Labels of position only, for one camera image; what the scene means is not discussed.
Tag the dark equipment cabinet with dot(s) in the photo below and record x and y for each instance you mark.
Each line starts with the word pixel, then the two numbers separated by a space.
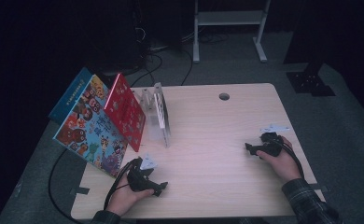
pixel 164 25

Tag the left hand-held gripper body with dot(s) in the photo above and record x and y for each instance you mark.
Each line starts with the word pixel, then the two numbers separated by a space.
pixel 139 180

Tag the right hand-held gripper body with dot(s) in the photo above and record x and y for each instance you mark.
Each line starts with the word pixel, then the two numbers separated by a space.
pixel 273 146

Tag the dark blue monster picture book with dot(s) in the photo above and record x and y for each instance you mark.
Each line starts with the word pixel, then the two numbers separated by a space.
pixel 69 96

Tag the white metal stand frame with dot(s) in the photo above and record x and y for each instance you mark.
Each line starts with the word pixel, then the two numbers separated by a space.
pixel 230 18

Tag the light blue animal picture book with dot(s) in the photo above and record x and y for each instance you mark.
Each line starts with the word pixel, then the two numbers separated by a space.
pixel 90 140

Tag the red picture book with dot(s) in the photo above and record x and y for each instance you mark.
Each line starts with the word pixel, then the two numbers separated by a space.
pixel 125 115

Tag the person's left hand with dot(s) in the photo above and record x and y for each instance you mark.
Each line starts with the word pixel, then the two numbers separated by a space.
pixel 124 199

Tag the grey tape strip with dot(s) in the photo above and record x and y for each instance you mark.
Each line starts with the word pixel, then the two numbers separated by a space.
pixel 321 188
pixel 80 190

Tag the person's right hand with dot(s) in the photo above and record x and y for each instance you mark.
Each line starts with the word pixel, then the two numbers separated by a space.
pixel 286 168

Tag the black stand base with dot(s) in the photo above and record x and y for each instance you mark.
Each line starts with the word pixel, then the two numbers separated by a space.
pixel 108 74
pixel 309 82

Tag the white expandable book rack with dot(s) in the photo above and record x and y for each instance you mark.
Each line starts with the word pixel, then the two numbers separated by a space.
pixel 161 118

